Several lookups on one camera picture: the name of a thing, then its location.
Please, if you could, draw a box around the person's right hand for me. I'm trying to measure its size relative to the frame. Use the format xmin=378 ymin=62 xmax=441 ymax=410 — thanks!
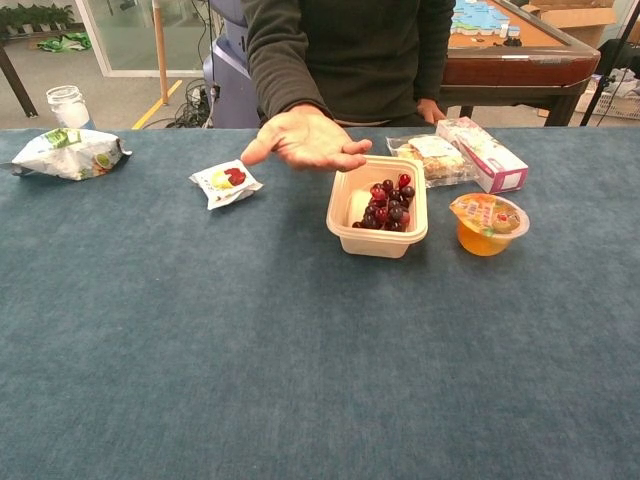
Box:
xmin=240 ymin=103 xmax=374 ymax=173

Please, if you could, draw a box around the person's left hand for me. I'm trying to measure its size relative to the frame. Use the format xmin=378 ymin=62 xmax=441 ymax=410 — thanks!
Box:
xmin=416 ymin=98 xmax=448 ymax=125

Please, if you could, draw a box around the orange jelly cup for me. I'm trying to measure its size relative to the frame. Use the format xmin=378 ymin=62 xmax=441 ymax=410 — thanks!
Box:
xmin=449 ymin=192 xmax=531 ymax=258

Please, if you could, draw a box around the person's left forearm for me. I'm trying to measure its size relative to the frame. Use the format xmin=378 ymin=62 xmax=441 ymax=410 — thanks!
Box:
xmin=412 ymin=0 xmax=456 ymax=102

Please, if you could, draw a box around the person's right forearm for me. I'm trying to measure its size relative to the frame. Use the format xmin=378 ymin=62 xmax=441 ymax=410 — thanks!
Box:
xmin=244 ymin=0 xmax=334 ymax=121

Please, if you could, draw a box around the light blue robot base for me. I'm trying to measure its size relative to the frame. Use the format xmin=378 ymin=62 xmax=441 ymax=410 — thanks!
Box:
xmin=202 ymin=0 xmax=261 ymax=130

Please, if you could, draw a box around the clear bag of pastries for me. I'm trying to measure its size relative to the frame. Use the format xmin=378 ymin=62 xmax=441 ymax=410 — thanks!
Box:
xmin=385 ymin=133 xmax=480 ymax=190

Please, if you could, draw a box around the pink white carton box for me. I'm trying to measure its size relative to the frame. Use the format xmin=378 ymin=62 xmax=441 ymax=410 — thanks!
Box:
xmin=435 ymin=116 xmax=530 ymax=195

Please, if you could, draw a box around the person's dark sweater torso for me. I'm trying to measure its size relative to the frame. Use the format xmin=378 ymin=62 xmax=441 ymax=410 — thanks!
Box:
xmin=242 ymin=0 xmax=456 ymax=126

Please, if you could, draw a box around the white red snack packet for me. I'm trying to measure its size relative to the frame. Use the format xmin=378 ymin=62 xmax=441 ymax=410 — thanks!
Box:
xmin=188 ymin=158 xmax=264 ymax=211

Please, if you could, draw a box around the brown wooden table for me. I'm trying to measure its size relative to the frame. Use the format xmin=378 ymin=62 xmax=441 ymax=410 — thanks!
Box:
xmin=439 ymin=0 xmax=601 ymax=127

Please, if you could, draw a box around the bunch of red grapes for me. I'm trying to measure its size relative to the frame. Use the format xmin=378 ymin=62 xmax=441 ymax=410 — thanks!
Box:
xmin=352 ymin=173 xmax=417 ymax=233

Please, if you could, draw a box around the beige food tray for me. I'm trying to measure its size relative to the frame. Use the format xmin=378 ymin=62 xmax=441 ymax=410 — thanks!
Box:
xmin=325 ymin=154 xmax=429 ymax=260

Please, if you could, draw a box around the wooden pole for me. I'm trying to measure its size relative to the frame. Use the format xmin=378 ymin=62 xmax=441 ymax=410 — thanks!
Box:
xmin=152 ymin=0 xmax=171 ymax=106

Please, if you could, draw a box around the cardboard box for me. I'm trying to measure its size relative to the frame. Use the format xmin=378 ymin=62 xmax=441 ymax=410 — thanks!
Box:
xmin=529 ymin=0 xmax=621 ymax=47

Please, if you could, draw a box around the black tripod stand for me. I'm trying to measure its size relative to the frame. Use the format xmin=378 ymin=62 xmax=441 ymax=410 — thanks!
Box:
xmin=579 ymin=0 xmax=640 ymax=127

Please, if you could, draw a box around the white plastic basket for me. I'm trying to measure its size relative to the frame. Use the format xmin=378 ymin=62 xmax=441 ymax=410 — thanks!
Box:
xmin=574 ymin=74 xmax=640 ymax=120

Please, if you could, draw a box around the blue table cloth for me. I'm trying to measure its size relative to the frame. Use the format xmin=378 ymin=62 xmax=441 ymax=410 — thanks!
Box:
xmin=0 ymin=127 xmax=640 ymax=480

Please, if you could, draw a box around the white green chip bag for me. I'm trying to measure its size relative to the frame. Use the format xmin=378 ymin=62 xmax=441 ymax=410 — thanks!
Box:
xmin=0 ymin=127 xmax=134 ymax=182

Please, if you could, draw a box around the clear plastic bottle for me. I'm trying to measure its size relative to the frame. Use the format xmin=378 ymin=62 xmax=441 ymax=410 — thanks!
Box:
xmin=45 ymin=85 xmax=96 ymax=131

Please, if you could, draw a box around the green cloth bundle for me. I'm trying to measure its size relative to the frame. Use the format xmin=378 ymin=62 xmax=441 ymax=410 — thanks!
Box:
xmin=37 ymin=32 xmax=94 ymax=53

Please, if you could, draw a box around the bundle of black cables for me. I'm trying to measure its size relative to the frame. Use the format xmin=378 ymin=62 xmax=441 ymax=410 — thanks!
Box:
xmin=167 ymin=79 xmax=217 ymax=130

